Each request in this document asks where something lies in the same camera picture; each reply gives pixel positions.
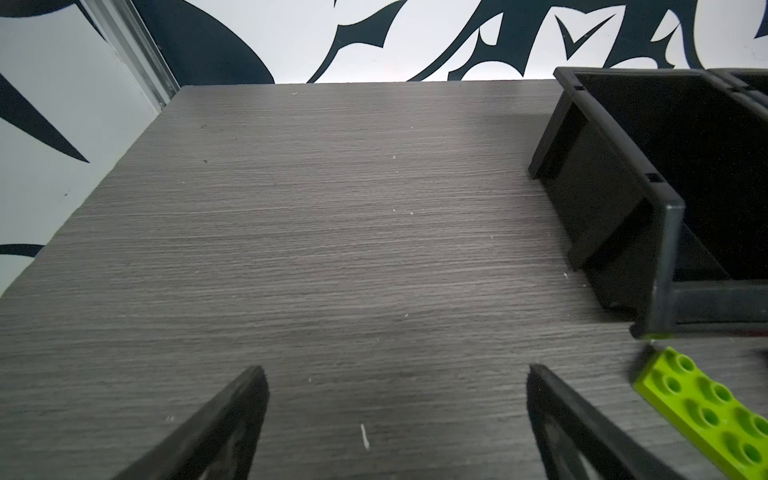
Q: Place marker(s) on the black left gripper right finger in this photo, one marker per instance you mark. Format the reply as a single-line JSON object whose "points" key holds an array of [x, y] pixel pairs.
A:
{"points": [[570, 433]]}

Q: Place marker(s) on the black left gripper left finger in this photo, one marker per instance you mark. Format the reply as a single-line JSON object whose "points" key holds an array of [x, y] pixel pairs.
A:
{"points": [[219, 441]]}

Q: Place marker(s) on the green flat lego plate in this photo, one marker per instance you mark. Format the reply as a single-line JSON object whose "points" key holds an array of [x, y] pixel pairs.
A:
{"points": [[705, 412]]}

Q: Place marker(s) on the left black storage bin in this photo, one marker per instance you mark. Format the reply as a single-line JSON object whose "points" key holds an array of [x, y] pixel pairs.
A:
{"points": [[659, 177]]}

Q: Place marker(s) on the black storage bin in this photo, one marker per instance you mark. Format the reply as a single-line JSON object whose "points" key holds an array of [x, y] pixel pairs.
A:
{"points": [[749, 81], [659, 177]]}

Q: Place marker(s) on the middle black storage bin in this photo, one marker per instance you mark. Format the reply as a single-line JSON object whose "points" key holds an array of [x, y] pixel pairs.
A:
{"points": [[749, 81]]}

